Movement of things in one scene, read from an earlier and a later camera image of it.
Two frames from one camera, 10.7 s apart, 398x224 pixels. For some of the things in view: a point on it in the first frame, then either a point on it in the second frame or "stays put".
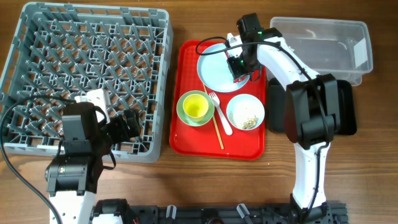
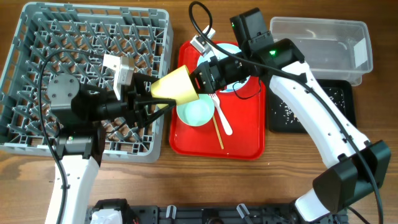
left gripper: x=124 y=134 -> x=137 y=111
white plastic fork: x=217 y=106 stays put
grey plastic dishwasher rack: x=61 y=50 stays put
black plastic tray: x=277 y=95 stays put
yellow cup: x=195 y=106 -> x=177 y=86
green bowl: x=208 y=116 stays put
